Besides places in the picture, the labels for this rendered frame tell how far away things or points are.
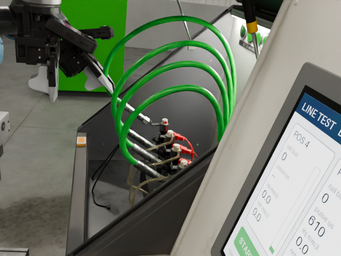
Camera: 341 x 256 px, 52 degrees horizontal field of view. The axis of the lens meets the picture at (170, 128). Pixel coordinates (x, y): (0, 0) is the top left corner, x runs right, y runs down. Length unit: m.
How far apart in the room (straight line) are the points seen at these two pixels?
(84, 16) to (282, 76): 3.77
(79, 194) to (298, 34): 0.71
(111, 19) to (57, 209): 2.43
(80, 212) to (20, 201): 1.71
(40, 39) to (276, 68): 0.47
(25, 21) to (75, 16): 3.44
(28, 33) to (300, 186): 0.60
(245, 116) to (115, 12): 3.69
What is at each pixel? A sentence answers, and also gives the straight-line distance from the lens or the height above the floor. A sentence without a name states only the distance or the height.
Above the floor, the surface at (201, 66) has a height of 1.35.
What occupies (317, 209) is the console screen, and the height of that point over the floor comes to 1.31.
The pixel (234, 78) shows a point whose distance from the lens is 1.02.
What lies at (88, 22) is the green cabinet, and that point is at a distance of 4.24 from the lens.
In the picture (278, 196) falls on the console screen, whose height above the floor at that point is 1.28.
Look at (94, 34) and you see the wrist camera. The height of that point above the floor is 1.37.
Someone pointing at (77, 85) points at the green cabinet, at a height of 0.15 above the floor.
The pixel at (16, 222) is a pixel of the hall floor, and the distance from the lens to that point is 2.47.
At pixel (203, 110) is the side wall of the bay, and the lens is 1.39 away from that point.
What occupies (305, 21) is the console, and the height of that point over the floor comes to 1.49.
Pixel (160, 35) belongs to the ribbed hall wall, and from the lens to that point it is 7.49.
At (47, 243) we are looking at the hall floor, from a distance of 2.29.
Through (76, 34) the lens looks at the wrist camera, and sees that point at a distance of 0.78.
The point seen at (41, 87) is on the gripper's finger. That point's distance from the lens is 0.82.
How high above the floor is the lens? 1.53
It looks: 24 degrees down
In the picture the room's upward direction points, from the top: 7 degrees clockwise
